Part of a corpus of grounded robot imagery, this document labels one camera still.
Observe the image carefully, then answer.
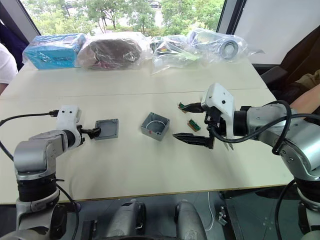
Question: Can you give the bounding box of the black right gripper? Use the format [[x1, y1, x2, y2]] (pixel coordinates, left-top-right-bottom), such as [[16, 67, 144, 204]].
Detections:
[[172, 101, 227, 151]]

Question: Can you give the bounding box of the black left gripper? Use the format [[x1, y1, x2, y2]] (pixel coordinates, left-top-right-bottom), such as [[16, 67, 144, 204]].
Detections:
[[75, 124, 102, 142]]

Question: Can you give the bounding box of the grey square box lid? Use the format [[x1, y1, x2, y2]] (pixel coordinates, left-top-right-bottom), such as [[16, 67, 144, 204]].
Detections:
[[94, 118, 119, 142]]

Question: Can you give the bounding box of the grey plastic junction box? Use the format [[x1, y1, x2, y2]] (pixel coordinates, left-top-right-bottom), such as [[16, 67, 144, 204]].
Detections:
[[140, 111, 172, 143]]

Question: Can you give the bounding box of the blue box in plastic wrap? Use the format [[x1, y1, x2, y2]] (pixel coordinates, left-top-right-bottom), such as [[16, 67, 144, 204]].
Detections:
[[22, 33, 87, 71]]

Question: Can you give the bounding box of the clear bag with colourful items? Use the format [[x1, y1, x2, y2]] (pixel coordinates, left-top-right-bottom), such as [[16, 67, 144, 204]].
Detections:
[[149, 34, 209, 76]]

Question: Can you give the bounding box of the round silver metal part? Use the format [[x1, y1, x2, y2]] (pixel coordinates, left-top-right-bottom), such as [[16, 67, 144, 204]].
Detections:
[[219, 41, 239, 60]]

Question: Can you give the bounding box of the brown item in plastic bag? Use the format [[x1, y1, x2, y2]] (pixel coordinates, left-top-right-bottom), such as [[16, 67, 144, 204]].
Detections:
[[76, 37, 151, 72]]

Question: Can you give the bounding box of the clear bag with metal parts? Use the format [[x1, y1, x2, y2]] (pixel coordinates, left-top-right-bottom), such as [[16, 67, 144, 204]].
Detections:
[[187, 28, 251, 66]]

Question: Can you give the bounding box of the grey rounded housing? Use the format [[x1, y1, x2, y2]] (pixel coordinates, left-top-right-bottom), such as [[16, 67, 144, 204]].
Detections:
[[174, 199, 209, 240], [99, 199, 147, 240]]

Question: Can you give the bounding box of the black chair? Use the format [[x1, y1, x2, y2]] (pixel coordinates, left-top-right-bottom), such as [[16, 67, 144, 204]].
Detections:
[[259, 24, 320, 103]]

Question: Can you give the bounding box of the person in white shirt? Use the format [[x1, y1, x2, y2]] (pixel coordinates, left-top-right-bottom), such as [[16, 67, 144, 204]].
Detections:
[[0, 42, 19, 96]]

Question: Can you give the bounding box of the person's olive shirt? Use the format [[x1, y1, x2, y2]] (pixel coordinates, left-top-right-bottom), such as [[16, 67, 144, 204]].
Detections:
[[294, 72, 320, 89]]

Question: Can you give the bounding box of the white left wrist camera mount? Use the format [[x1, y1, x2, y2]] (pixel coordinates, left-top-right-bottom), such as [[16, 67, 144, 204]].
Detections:
[[55, 104, 85, 148]]

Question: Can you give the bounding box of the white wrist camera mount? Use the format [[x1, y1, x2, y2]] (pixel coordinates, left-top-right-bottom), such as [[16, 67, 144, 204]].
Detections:
[[55, 104, 85, 148], [200, 82, 237, 152]]

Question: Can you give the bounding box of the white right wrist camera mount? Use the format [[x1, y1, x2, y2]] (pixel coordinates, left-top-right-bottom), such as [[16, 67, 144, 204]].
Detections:
[[200, 82, 237, 152]]

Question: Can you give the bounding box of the white wire loop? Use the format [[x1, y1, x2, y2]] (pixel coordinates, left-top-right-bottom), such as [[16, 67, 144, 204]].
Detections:
[[145, 120, 168, 127]]

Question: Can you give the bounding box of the thin white floor cable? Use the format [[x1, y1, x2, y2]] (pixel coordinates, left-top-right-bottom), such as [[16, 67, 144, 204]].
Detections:
[[205, 192, 215, 231]]

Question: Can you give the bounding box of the small metal bracket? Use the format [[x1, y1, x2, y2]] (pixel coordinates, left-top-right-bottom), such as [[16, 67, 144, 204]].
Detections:
[[217, 205, 227, 226]]

